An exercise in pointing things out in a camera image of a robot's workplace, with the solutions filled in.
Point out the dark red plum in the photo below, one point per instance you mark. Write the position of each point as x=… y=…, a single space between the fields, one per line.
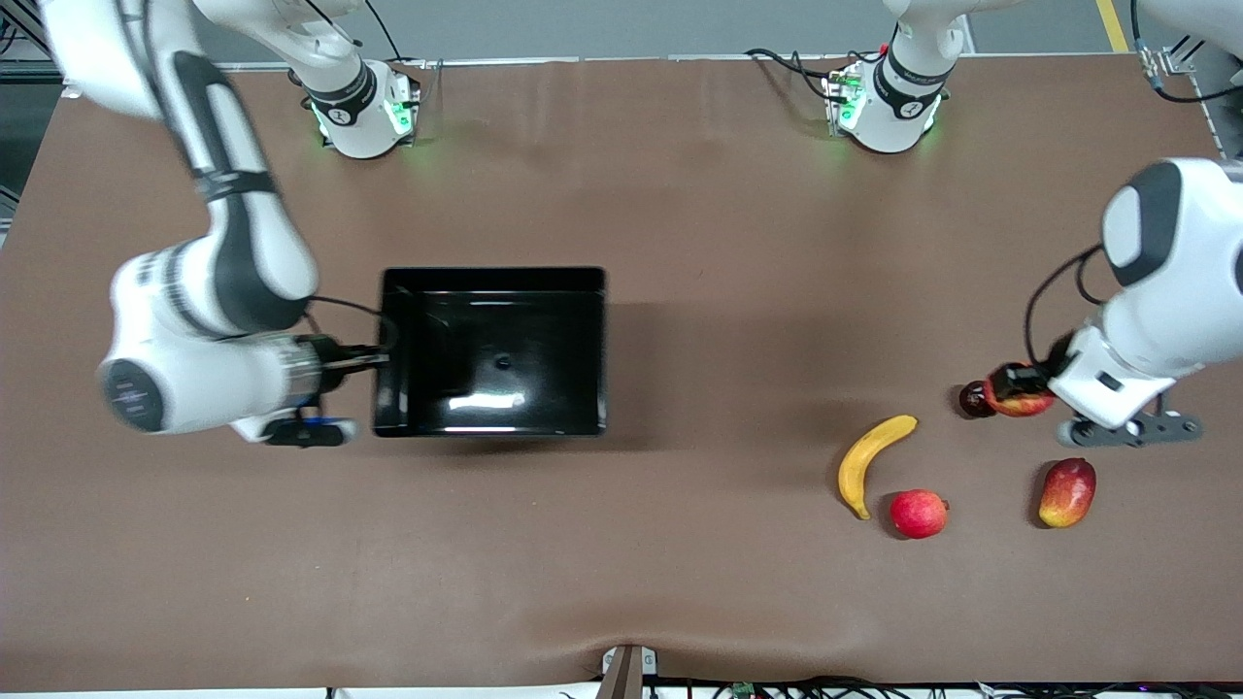
x=971 y=400

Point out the brown table mat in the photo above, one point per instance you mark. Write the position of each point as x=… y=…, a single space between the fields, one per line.
x=728 y=194

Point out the yellow banana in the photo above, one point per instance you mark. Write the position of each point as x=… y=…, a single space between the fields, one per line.
x=855 y=471

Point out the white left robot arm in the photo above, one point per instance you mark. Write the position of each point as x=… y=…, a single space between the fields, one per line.
x=1175 y=282

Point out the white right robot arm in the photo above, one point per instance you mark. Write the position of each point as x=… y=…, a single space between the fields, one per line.
x=243 y=262

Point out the red yellow mango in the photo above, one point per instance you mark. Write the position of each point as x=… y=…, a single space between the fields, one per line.
x=1067 y=492

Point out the silver table edge rail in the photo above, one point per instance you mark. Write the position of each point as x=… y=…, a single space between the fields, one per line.
x=631 y=59

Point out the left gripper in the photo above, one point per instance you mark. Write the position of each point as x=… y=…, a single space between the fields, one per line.
x=1053 y=355

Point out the black plastic box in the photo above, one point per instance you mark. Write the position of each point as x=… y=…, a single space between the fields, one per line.
x=495 y=359

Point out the red pomegranate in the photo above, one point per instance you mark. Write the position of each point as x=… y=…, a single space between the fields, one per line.
x=918 y=514

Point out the grey metal bracket post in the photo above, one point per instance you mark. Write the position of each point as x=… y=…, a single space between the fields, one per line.
x=626 y=675

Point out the red yellow apple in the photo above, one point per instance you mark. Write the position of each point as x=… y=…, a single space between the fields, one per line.
x=1020 y=405

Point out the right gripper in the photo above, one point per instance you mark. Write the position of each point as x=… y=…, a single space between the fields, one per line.
x=337 y=356

